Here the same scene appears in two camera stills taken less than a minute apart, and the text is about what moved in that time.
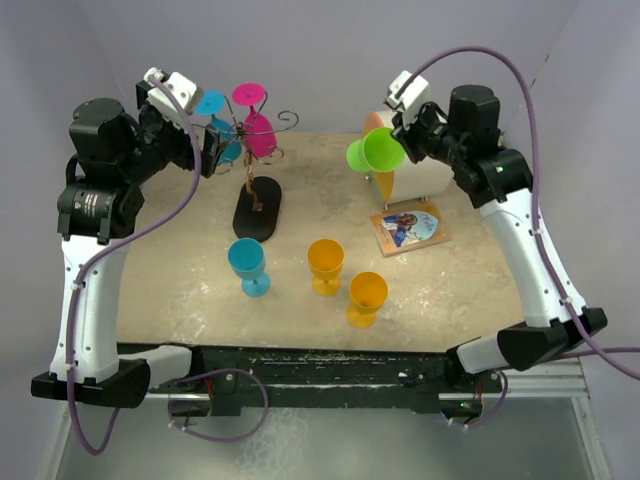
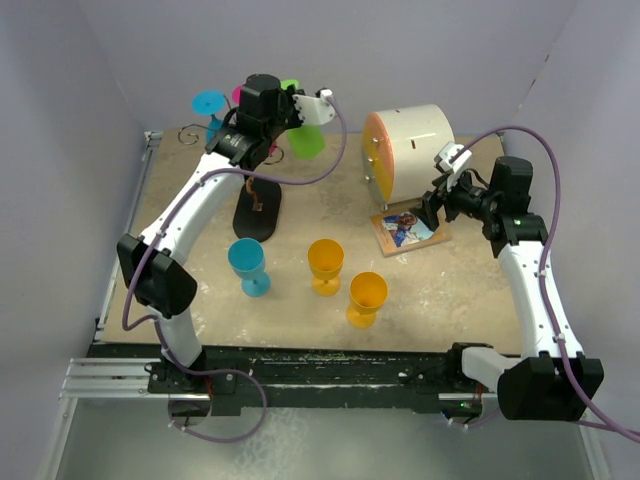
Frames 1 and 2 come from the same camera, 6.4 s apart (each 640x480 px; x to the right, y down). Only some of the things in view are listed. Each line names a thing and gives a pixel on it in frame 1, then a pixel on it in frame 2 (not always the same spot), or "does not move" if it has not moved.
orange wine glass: [325, 258] does not move
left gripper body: [161, 141] -> [288, 117]
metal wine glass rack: [258, 207] does not move
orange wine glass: [368, 293] does not move
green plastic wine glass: [377, 152] -> [307, 140]
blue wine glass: [246, 258] does not move
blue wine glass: [208, 103] does not move
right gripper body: [424, 134] -> [467, 200]
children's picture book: [408, 228] does not move
